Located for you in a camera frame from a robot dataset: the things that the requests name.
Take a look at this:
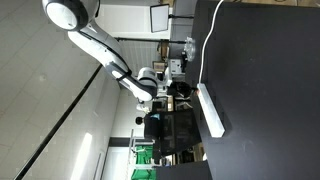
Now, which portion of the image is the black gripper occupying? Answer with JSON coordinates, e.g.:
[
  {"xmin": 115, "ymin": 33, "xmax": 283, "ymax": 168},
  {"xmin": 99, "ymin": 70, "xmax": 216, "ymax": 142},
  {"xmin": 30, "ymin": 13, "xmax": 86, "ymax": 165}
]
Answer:
[{"xmin": 166, "ymin": 81, "xmax": 198, "ymax": 100}]

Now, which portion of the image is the white power strip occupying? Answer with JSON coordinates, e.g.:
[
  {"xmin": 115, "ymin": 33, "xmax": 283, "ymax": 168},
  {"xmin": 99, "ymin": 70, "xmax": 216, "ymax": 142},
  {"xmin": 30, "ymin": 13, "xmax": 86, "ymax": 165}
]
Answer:
[{"xmin": 195, "ymin": 82, "xmax": 226, "ymax": 139}]

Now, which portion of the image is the black mesh rack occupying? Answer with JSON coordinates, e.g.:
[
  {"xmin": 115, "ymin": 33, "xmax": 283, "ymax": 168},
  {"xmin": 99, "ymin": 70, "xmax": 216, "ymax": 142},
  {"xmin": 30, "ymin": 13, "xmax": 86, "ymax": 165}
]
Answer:
[{"xmin": 159, "ymin": 110, "xmax": 202, "ymax": 157}]

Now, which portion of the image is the clear plastic container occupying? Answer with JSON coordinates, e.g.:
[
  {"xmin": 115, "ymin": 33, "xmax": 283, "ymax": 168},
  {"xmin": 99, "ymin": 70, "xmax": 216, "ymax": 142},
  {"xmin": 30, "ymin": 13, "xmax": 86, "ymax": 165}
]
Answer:
[{"xmin": 184, "ymin": 36, "xmax": 197, "ymax": 63}]

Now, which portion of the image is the black office chair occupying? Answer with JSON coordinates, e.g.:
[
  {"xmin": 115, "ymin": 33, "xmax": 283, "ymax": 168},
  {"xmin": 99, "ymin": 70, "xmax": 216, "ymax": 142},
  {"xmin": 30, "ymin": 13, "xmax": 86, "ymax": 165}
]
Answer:
[{"xmin": 143, "ymin": 114, "xmax": 164, "ymax": 158}]

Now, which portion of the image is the person in dark clothes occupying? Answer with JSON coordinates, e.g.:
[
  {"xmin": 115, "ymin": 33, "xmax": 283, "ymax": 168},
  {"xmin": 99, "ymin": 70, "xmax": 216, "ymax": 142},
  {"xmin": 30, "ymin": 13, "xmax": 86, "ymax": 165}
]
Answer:
[{"xmin": 134, "ymin": 113, "xmax": 161, "ymax": 127}]

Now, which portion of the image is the black light stand pole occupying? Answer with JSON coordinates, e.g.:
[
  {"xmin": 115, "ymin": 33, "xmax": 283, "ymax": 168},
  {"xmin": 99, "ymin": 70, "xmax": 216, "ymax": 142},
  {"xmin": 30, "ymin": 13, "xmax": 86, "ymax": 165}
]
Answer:
[{"xmin": 114, "ymin": 36, "xmax": 187, "ymax": 45}]

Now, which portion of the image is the black box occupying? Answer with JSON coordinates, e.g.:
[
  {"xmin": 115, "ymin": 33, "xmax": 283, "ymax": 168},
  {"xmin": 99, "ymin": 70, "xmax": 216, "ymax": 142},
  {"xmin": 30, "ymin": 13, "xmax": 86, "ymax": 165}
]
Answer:
[{"xmin": 155, "ymin": 160, "xmax": 213, "ymax": 180}]

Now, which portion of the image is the green bins shelf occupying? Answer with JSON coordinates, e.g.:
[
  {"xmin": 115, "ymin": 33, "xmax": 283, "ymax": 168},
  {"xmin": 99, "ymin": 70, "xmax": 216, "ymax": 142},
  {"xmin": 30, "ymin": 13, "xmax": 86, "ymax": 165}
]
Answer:
[{"xmin": 129, "ymin": 129, "xmax": 156, "ymax": 180}]

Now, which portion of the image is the long ceiling light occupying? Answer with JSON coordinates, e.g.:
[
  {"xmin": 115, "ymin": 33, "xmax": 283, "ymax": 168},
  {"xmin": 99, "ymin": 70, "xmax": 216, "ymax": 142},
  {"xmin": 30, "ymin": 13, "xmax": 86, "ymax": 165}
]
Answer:
[{"xmin": 69, "ymin": 132, "xmax": 94, "ymax": 180}]

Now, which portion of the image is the white power cable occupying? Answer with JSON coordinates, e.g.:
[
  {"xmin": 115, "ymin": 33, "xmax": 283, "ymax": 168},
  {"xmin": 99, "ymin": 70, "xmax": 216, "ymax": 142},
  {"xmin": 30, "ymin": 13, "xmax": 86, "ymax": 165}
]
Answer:
[{"xmin": 198, "ymin": 0, "xmax": 226, "ymax": 84}]

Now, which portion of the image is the black ceiling rail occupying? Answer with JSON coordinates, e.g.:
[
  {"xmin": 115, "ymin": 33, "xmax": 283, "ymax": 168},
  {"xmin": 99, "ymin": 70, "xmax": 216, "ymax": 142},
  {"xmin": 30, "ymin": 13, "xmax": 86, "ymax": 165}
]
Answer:
[{"xmin": 13, "ymin": 64, "xmax": 103, "ymax": 180}]

